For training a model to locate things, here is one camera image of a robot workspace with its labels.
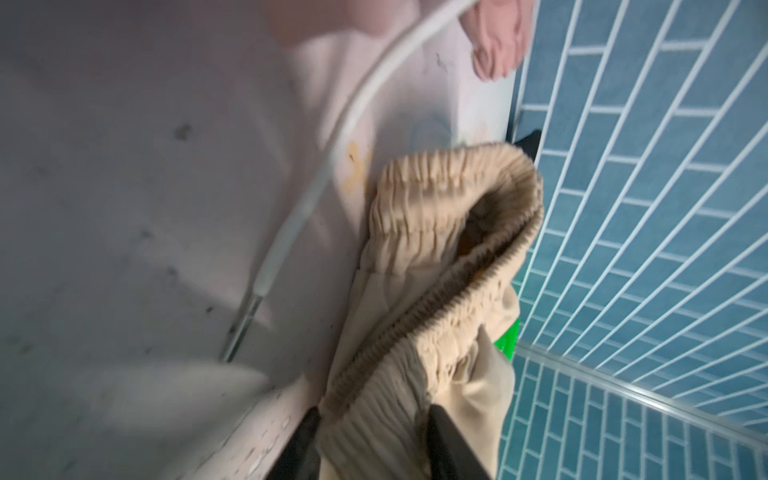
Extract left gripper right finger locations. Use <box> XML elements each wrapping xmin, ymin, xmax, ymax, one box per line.
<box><xmin>427</xmin><ymin>405</ymin><xmax>490</xmax><ymax>480</ymax></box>

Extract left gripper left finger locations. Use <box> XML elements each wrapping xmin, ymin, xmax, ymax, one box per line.
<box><xmin>265</xmin><ymin>406</ymin><xmax>321</xmax><ymax>480</ymax></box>

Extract green plastic basket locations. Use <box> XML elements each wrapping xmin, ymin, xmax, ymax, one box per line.
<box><xmin>494</xmin><ymin>319</ymin><xmax>521</xmax><ymax>362</ymax></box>

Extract beige shorts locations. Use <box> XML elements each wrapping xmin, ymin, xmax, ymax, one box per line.
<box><xmin>218</xmin><ymin>0</ymin><xmax>545</xmax><ymax>480</ymax></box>

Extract pink shorts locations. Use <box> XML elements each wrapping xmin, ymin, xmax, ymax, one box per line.
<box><xmin>263</xmin><ymin>0</ymin><xmax>535</xmax><ymax>82</ymax></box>

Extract black calculator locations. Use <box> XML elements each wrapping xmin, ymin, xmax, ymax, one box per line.
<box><xmin>514</xmin><ymin>129</ymin><xmax>542</xmax><ymax>163</ymax></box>

